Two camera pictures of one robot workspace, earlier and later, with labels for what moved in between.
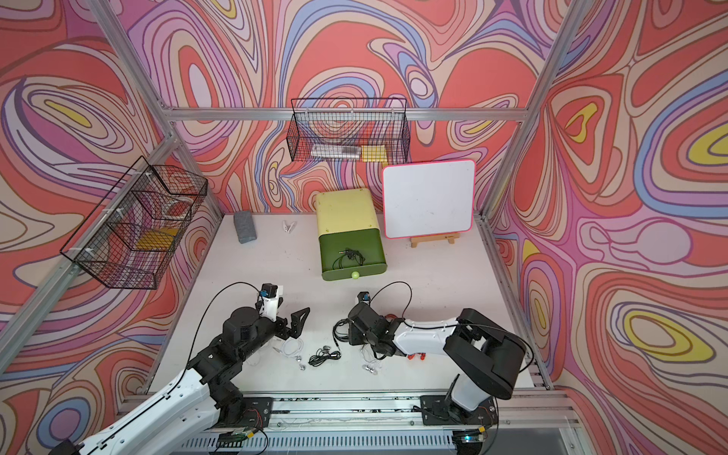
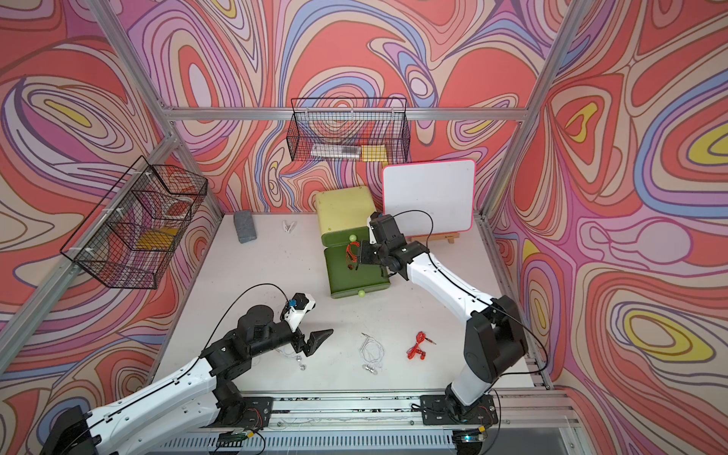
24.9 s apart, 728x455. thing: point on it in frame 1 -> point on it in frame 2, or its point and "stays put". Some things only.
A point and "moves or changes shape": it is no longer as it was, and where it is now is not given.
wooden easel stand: x=450 y=237 stays put
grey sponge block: x=245 y=226 stays put
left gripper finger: x=298 y=320 -> x=312 y=346
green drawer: x=352 y=255 moves or changes shape
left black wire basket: x=133 y=238 stays put
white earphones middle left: x=293 y=348 stays put
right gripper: x=354 y=335 -> x=364 y=252
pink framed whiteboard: x=427 y=199 stays put
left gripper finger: x=298 y=319 -> x=318 y=337
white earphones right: x=372 y=363 stays put
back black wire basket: x=349 y=130 stays put
